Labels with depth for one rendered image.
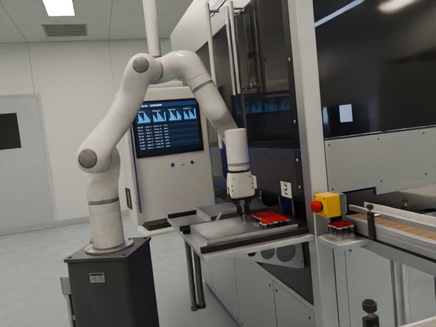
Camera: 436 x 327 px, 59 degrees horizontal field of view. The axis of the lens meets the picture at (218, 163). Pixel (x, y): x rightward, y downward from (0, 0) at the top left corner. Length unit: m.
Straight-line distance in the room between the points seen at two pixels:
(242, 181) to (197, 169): 0.83
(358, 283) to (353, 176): 0.39
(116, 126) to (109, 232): 0.41
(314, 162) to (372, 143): 0.24
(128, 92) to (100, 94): 5.30
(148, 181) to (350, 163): 1.17
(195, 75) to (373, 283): 1.01
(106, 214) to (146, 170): 0.69
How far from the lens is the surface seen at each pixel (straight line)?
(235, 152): 1.45
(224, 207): 1.95
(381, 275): 1.62
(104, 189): 1.54
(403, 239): 1.23
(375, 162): 1.52
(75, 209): 6.83
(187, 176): 2.26
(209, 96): 1.45
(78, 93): 6.79
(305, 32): 1.40
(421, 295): 1.77
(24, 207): 6.89
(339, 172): 1.43
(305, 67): 1.37
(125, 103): 1.50
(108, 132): 1.50
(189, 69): 1.47
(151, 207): 2.21
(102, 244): 1.58
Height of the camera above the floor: 1.28
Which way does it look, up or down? 5 degrees down
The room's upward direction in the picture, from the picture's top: 6 degrees counter-clockwise
